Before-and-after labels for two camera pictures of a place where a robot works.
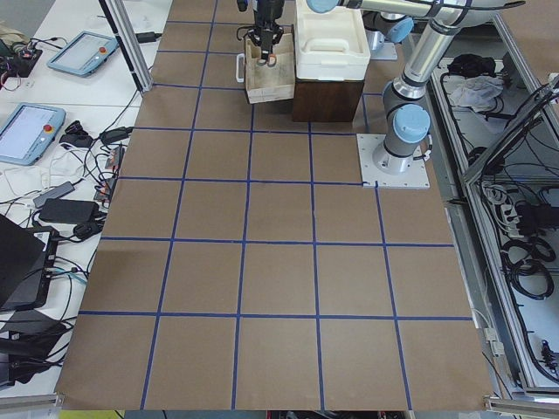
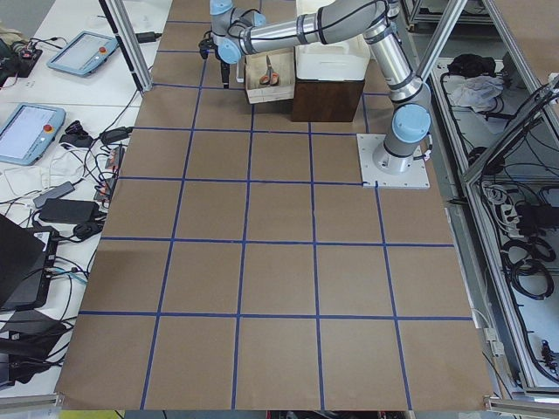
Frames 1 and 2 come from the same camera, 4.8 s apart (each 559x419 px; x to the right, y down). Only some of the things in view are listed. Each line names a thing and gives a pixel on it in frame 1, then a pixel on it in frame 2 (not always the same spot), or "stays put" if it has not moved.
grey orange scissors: x=271 y=61 → x=270 y=78
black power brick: x=69 y=211 stays put
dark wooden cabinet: x=326 y=100 stays put
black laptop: x=26 y=258 stays put
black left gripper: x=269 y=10 → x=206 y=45
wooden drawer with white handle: x=265 y=83 stays put
